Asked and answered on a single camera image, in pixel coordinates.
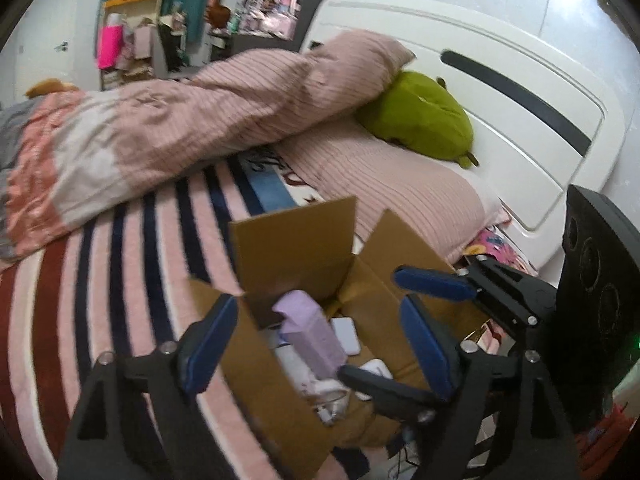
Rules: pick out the pink ribbed pillow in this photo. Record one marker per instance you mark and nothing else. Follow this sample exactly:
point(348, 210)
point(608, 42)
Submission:
point(400, 190)

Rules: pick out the small white box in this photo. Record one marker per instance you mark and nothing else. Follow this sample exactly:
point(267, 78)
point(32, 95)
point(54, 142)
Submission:
point(375, 370)

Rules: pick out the colourful printed cloth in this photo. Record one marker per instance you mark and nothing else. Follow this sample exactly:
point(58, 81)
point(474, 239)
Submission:
point(505, 252)

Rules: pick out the dark desk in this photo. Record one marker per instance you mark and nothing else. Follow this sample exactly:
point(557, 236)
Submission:
point(220, 47)

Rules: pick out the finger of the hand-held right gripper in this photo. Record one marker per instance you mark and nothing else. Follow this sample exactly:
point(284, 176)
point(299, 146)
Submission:
point(430, 282)
point(390, 392)

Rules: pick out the white bed headboard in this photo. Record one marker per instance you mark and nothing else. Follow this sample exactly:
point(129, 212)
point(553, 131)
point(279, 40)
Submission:
point(500, 120)

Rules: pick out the white earbuds case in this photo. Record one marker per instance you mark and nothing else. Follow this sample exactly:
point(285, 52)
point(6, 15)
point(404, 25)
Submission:
point(346, 335)

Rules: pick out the brown cardboard box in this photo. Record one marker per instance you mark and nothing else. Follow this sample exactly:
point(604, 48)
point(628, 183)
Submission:
point(295, 245)

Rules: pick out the pink and grey quilt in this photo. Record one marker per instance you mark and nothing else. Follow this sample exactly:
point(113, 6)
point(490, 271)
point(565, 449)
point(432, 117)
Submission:
point(175, 120)

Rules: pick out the brown plush toy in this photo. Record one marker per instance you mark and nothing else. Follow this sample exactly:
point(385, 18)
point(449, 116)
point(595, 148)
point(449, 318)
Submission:
point(50, 87)

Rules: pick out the striped plush blanket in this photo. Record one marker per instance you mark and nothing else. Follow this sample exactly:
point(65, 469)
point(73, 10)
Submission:
point(125, 280)

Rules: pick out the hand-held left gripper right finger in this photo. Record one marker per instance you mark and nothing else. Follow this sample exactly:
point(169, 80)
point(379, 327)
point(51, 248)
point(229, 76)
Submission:
point(425, 345)

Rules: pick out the bright pink bag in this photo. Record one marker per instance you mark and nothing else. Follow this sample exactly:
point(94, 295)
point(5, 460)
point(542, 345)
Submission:
point(110, 42)

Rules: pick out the green plush toy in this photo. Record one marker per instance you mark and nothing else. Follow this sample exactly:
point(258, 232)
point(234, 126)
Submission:
point(420, 115)

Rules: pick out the purple rectangular carton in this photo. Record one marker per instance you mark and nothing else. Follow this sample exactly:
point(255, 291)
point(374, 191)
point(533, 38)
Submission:
point(312, 335)

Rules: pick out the brown plush on desk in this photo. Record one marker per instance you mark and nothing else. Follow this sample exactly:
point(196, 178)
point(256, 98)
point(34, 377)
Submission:
point(219, 12)

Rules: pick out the black desk chair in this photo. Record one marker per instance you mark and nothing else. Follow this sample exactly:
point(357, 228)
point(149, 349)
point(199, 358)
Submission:
point(170, 47)

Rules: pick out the lilac tape dispenser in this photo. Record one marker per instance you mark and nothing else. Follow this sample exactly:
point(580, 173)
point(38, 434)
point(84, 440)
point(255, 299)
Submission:
point(330, 405)

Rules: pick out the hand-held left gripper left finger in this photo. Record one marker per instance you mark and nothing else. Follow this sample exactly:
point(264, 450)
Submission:
point(210, 345)

